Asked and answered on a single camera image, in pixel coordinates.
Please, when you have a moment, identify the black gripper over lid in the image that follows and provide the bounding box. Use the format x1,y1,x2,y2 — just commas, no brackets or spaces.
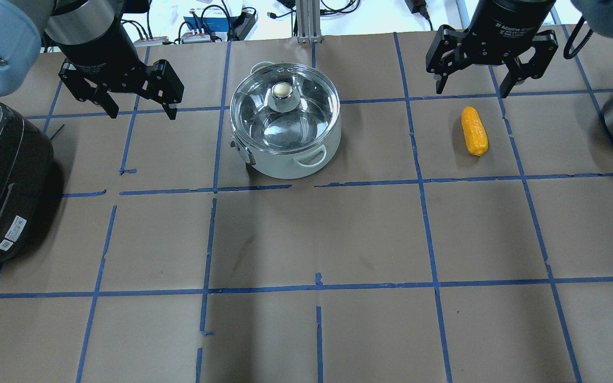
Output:
46,20,185,120

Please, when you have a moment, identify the black gripper over corn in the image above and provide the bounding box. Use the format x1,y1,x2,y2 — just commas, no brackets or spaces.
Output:
426,1,559,98

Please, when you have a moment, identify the yellow corn cob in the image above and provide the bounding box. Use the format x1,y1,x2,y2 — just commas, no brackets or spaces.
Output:
461,106,490,157

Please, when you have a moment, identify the glass pot lid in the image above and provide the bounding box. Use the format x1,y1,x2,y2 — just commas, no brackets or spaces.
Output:
229,61,341,154

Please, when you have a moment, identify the robot arm over corn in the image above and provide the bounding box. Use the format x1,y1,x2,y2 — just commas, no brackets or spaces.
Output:
425,1,613,97

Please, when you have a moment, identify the robot arm over lid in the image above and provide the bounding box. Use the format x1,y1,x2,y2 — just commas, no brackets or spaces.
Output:
0,1,185,120

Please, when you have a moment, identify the white steel cooking pot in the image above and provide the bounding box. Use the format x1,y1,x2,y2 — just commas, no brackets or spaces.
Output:
229,61,342,180

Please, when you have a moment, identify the blue electronics box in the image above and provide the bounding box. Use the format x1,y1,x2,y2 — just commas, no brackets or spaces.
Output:
179,13,243,44

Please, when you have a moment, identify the black rice cooker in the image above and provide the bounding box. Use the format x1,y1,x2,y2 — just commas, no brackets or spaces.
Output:
0,102,54,264

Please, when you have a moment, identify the black cable on corn arm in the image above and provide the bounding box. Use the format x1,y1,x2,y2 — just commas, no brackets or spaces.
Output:
563,16,594,60

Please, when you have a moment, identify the aluminium frame post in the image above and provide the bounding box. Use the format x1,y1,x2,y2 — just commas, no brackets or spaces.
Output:
296,0,323,44

